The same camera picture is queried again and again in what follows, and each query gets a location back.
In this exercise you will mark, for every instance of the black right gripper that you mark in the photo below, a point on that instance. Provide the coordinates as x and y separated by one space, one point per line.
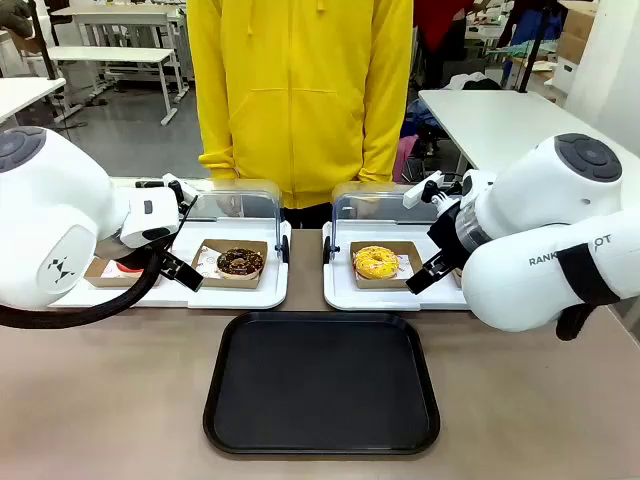
447 235

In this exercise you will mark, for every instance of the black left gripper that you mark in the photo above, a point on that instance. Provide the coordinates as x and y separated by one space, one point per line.
161 252

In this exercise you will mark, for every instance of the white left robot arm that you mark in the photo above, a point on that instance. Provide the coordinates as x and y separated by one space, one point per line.
50 200

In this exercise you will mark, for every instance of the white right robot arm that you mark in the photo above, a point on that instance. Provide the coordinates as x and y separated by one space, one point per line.
525 270

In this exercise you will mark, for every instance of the brown cardboard donut box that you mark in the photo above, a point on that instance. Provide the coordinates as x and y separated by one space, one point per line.
457 277
100 277
235 282
385 284

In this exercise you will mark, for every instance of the yellow glazed donut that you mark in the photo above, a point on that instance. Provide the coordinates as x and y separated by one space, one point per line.
376 262

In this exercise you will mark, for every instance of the white display tray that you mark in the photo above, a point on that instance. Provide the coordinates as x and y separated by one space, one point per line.
235 296
370 299

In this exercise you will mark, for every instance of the chocolate sprinkled donut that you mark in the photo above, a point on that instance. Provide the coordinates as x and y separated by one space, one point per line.
240 263

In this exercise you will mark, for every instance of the red white donut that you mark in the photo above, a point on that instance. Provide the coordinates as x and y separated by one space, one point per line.
126 270

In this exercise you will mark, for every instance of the black serving tray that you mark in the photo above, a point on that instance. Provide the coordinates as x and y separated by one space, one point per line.
320 385

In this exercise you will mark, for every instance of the person's right hand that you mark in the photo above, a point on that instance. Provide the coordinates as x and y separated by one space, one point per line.
229 205

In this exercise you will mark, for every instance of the person's left hand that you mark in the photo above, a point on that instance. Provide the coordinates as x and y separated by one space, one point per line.
365 198

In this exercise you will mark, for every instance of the clear display lid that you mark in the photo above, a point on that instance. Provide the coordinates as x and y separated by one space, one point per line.
250 205
370 205

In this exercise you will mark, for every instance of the pink fabric item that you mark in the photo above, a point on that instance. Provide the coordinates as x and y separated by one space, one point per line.
406 160

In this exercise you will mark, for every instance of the white background table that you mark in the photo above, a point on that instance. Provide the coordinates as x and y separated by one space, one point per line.
120 15
110 55
25 95
500 125

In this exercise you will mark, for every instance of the black white clothing pile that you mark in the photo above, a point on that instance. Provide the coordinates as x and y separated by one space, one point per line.
472 81

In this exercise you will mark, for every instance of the person in yellow hoodie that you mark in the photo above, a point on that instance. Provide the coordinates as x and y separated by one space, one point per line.
300 100

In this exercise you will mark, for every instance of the white storage box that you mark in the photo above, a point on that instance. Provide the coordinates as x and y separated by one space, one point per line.
566 75

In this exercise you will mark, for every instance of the person in red top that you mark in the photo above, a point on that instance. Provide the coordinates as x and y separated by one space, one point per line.
440 25

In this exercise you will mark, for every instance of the black stand pole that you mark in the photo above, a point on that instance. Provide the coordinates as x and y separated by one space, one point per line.
534 45
46 40

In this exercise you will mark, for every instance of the blue fabric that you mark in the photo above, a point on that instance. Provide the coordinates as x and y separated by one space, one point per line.
525 20

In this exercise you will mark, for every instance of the large cardboard box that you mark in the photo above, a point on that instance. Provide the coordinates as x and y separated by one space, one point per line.
575 32

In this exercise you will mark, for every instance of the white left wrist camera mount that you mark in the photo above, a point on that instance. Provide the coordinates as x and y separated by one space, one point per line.
150 215

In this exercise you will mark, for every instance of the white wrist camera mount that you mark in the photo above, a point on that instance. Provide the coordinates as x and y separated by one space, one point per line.
150 215
420 191

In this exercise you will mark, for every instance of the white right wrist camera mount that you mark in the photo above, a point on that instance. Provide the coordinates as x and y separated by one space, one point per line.
420 191

